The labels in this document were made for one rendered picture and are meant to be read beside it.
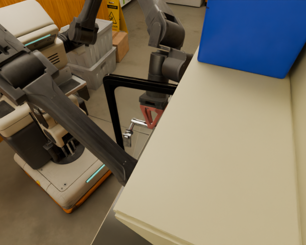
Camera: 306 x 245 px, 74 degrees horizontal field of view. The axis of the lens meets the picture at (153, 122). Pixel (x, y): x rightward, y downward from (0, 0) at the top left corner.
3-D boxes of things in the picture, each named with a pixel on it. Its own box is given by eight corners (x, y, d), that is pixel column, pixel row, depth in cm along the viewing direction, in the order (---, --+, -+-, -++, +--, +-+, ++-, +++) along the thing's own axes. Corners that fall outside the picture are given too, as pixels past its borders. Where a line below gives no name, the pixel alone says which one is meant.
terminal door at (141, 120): (206, 187, 68) (247, 98, 38) (122, 166, 74) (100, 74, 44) (206, 185, 69) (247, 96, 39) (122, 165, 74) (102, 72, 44)
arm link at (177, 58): (177, 30, 54) (152, 21, 48) (212, 34, 46) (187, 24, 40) (166, 75, 57) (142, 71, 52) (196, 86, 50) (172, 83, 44)
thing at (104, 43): (117, 46, 266) (113, 20, 241) (91, 71, 229) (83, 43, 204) (90, 41, 277) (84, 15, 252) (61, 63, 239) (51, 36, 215)
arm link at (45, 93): (34, 57, 47) (-9, 84, 42) (34, 44, 42) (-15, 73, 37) (159, 176, 56) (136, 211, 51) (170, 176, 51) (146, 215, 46)
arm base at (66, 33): (76, 26, 102) (57, 35, 95) (83, 20, 96) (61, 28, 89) (87, 43, 105) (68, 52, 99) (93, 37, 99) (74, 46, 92)
